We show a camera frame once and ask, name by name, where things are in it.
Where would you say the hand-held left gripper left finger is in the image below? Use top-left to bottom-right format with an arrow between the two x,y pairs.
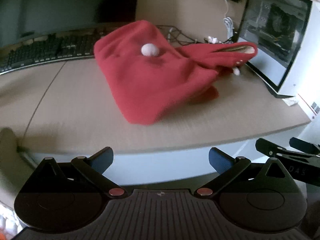
24,147 -> 128,198

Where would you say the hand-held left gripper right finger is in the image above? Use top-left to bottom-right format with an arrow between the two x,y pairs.
196,147 -> 297,200

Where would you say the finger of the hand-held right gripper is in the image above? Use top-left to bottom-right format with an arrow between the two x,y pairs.
255,138 -> 288,158
289,137 -> 320,154

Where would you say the red hooded garment with pompoms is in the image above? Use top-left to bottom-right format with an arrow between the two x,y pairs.
94,20 -> 258,126

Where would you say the small white paper tag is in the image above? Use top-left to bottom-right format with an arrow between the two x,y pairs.
282,96 -> 299,106

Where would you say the black keyboard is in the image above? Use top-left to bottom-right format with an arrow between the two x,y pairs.
0,26 -> 110,75

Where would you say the dark computer monitor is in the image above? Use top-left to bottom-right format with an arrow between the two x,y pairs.
0,0 -> 139,48

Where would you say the tangle of black cables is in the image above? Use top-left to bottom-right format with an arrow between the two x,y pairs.
156,25 -> 238,46

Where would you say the white cable with plug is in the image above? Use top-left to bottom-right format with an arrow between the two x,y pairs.
217,0 -> 238,42

